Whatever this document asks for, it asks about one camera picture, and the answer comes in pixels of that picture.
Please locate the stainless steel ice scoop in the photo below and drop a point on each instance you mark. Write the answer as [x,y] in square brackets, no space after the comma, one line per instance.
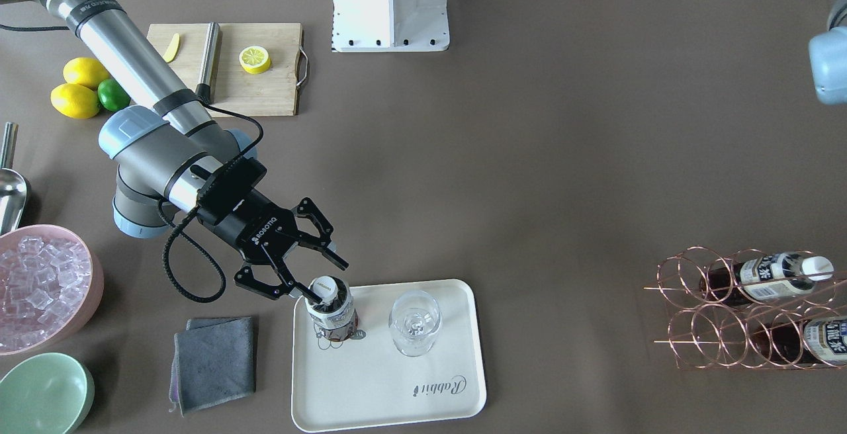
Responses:
[14,187]

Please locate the clear wine glass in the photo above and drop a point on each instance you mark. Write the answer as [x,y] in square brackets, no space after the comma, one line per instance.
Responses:
[415,322]

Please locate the grey folded cloth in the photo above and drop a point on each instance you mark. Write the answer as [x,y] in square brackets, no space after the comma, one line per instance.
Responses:
[213,363]

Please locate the copper wire bottle basket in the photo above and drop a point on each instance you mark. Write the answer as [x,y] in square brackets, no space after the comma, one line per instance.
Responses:
[705,335]

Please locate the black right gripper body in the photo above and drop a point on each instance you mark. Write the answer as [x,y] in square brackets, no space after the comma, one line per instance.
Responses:
[253,230]

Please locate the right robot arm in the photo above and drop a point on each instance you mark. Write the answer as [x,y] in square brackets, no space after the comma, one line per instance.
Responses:
[176,165]

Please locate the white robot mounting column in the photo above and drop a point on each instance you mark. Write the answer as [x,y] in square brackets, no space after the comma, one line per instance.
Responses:
[390,26]

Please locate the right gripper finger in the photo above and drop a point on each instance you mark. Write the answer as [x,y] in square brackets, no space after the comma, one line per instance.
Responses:
[330,254]
[298,289]

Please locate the green lime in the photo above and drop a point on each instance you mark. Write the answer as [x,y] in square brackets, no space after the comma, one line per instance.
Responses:
[112,96]

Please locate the half lemon slice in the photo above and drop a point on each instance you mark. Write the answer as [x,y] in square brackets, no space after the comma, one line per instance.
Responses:
[255,59]

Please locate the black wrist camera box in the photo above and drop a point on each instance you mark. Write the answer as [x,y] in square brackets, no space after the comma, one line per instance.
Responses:
[227,187]

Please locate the tea bottle white cap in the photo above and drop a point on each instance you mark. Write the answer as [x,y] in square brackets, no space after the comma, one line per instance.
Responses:
[334,315]
[817,341]
[765,279]

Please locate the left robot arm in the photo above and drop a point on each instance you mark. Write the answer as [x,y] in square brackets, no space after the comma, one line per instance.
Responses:
[827,55]

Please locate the yellow plastic knife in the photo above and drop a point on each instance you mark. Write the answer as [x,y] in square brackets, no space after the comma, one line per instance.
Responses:
[172,48]

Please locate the mint green bowl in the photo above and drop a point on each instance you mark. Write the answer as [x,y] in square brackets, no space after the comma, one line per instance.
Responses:
[48,393]

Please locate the cream rabbit tray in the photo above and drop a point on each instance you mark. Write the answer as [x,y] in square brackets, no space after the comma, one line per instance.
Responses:
[365,381]

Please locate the yellow lemon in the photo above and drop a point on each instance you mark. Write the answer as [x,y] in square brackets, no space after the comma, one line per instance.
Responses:
[85,71]
[75,101]

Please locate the pink ribbed ice bowl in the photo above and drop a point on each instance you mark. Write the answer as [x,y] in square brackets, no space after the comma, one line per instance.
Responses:
[51,286]

